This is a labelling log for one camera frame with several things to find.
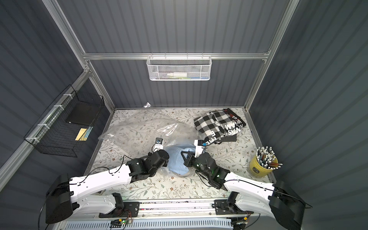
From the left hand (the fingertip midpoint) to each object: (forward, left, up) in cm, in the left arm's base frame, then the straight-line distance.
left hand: (165, 154), depth 78 cm
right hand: (-2, -9, +3) cm, 9 cm away
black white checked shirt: (+22, -30, -2) cm, 37 cm away
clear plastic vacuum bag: (+16, -1, -5) cm, 16 cm away
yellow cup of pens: (-7, -52, +3) cm, 52 cm away
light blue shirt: (-4, -6, -1) cm, 7 cm away
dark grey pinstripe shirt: (+15, -42, -7) cm, 45 cm away
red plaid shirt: (+45, -47, -13) cm, 66 cm away
